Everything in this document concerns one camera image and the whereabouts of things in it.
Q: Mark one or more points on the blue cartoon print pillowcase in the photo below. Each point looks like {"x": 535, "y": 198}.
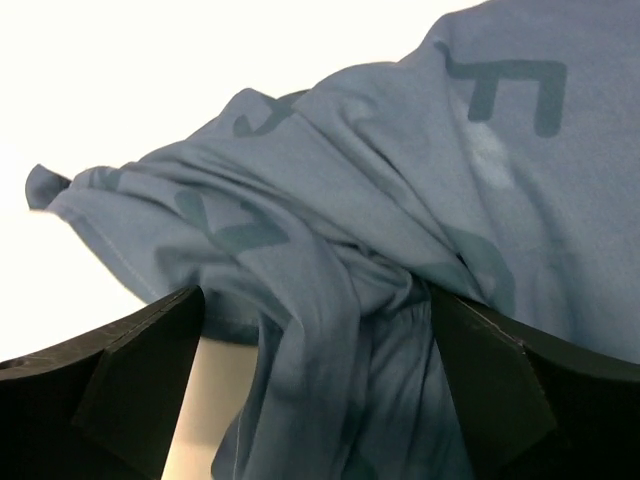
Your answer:
{"x": 499, "y": 161}

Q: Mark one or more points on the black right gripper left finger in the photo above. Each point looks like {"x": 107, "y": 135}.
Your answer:
{"x": 105, "y": 404}

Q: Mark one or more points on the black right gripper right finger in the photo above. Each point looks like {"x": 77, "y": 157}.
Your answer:
{"x": 531, "y": 405}

